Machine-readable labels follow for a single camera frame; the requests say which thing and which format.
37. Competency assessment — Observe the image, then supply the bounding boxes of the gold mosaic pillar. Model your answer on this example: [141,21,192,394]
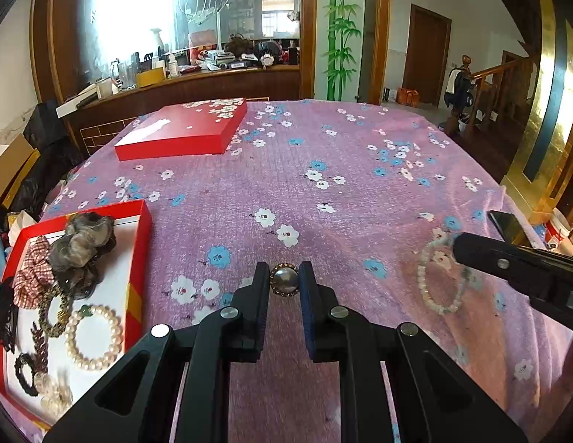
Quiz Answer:
[501,0,573,222]

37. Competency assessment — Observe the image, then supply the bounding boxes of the wooden stair railing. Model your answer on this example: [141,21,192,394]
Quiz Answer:
[446,54,536,148]

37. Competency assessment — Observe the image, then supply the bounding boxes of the red plaid scrunchie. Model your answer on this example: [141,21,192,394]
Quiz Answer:
[11,235,56,310]

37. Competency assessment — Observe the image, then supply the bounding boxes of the flat white box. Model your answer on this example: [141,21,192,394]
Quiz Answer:
[55,84,98,118]

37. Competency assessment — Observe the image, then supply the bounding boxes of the red box tray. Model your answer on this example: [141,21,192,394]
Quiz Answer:
[0,200,153,432]

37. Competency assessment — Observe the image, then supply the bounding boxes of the wood framed glass partition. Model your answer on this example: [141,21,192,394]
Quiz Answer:
[32,0,315,102]

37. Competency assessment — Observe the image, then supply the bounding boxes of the dark jacket on post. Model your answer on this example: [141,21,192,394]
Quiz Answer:
[443,68,474,108]

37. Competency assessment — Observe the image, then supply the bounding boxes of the clear glass jar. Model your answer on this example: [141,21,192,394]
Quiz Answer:
[112,58,139,89]

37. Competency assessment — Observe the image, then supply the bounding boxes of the round grey gold-rimmed brooch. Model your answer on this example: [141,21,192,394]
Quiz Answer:
[269,263,300,297]

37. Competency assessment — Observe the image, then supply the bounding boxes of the black smartphone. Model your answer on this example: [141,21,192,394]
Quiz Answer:
[487,210,529,245]

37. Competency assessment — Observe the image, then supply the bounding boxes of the dark wig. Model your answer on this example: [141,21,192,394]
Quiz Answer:
[224,34,255,58]

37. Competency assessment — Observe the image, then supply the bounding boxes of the wooden counter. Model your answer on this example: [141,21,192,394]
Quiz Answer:
[60,63,301,158]

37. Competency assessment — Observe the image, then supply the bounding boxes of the black plastic bag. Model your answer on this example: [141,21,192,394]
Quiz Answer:
[18,99,88,222]

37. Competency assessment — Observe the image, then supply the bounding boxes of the yellow box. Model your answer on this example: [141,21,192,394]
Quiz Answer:
[136,68,166,87]

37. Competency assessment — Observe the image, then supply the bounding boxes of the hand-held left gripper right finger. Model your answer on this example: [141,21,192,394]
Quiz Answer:
[298,261,529,443]

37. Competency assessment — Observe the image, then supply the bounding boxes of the grey-brown large scrunchie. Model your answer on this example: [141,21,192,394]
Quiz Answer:
[50,212,117,301]

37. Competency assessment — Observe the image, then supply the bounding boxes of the dark braided hair clip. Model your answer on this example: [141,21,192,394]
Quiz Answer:
[30,320,51,374]

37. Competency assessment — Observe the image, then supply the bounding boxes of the cardboard box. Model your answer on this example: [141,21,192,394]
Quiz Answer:
[0,134,40,208]

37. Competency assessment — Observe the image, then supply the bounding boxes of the brown wooden door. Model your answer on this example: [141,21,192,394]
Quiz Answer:
[402,4,452,106]

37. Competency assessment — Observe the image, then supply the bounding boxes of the red floral box lid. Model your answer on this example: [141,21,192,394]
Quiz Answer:
[114,98,248,162]

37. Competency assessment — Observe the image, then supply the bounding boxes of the leopard print scrunchie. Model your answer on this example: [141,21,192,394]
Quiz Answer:
[37,286,77,339]

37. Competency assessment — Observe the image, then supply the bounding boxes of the purple floral tablecloth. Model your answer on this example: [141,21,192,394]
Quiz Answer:
[18,99,573,443]

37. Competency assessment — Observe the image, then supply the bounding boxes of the black hair claw clip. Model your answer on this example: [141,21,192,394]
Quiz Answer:
[0,279,17,354]

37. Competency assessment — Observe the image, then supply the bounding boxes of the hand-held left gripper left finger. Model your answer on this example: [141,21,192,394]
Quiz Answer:
[42,261,271,443]

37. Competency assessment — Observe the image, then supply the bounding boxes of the white pearl bracelet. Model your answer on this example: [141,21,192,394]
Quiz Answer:
[65,305,124,371]
[416,235,474,317]

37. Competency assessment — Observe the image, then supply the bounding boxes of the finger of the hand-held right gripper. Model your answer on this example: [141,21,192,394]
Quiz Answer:
[453,233,573,324]

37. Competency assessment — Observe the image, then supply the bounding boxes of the person's right forearm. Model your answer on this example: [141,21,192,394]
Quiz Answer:
[536,327,573,443]

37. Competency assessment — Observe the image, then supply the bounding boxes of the bamboo wall painting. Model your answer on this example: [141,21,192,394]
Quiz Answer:
[320,0,363,101]

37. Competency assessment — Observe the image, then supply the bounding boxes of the black scrunchie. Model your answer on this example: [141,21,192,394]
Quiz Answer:
[14,352,41,398]

